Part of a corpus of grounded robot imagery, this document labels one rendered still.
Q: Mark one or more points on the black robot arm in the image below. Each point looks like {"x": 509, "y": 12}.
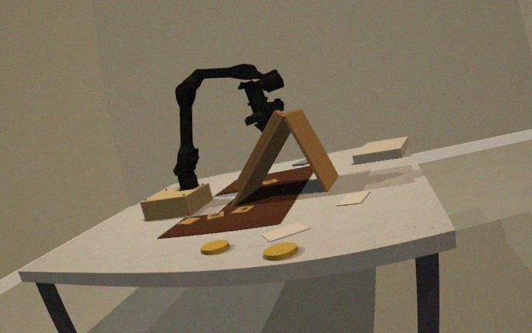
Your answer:
{"x": 185, "y": 94}

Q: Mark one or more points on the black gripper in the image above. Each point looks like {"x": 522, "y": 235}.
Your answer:
{"x": 258, "y": 116}

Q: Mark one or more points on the yellow flat disc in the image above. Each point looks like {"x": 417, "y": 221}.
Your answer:
{"x": 280, "y": 251}
{"x": 215, "y": 247}

